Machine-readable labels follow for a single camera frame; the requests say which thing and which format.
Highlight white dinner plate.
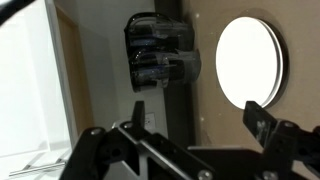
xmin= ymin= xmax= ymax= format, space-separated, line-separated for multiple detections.
xmin=215 ymin=16 xmax=280 ymax=109
xmin=263 ymin=19 xmax=285 ymax=108

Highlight white wall cabinet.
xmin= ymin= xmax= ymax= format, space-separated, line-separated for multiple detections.
xmin=0 ymin=0 xmax=81 ymax=178

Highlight white wall outlet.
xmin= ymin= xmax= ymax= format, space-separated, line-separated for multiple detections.
xmin=144 ymin=112 xmax=157 ymax=130

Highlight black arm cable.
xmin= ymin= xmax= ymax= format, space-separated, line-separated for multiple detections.
xmin=0 ymin=0 xmax=36 ymax=26

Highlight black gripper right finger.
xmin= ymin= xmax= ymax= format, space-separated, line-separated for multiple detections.
xmin=242 ymin=100 xmax=320 ymax=180

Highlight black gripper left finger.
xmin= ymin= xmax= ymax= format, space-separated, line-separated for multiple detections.
xmin=59 ymin=100 xmax=214 ymax=180

